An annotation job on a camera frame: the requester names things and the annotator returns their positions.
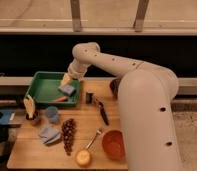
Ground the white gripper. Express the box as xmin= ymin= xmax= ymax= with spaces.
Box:
xmin=61 ymin=60 xmax=89 ymax=85

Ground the blue sponge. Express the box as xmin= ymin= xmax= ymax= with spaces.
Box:
xmin=58 ymin=85 xmax=75 ymax=96

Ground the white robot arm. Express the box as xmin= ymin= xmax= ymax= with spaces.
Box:
xmin=68 ymin=42 xmax=183 ymax=171

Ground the orange carrot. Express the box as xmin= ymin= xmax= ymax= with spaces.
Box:
xmin=55 ymin=96 xmax=68 ymax=102

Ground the green plastic tray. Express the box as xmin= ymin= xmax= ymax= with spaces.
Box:
xmin=26 ymin=71 xmax=80 ymax=108

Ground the small dark block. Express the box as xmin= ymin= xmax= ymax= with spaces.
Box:
xmin=86 ymin=92 xmax=93 ymax=104

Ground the blue plastic cup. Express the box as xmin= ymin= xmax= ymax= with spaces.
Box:
xmin=45 ymin=106 xmax=59 ymax=123

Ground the small brown cup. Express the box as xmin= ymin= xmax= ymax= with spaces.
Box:
xmin=26 ymin=112 xmax=39 ymax=125

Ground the bunch of dark grapes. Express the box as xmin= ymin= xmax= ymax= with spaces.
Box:
xmin=62 ymin=118 xmax=76 ymax=156

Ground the dark purple bowl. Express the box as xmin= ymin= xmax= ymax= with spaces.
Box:
xmin=110 ymin=79 xmax=120 ymax=97

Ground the blue cloth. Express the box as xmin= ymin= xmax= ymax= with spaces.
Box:
xmin=39 ymin=125 xmax=61 ymax=145

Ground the metal spoon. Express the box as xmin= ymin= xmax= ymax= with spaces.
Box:
xmin=85 ymin=128 xmax=103 ymax=150

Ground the blue box at left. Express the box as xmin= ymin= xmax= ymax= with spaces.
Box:
xmin=0 ymin=109 xmax=15 ymax=125

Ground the orange bowl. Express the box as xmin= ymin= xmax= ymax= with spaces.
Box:
xmin=102 ymin=130 xmax=125 ymax=160

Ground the yellow apple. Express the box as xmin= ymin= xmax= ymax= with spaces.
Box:
xmin=75 ymin=149 xmax=91 ymax=167

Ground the black handled knife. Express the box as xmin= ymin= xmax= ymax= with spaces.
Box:
xmin=94 ymin=97 xmax=109 ymax=126

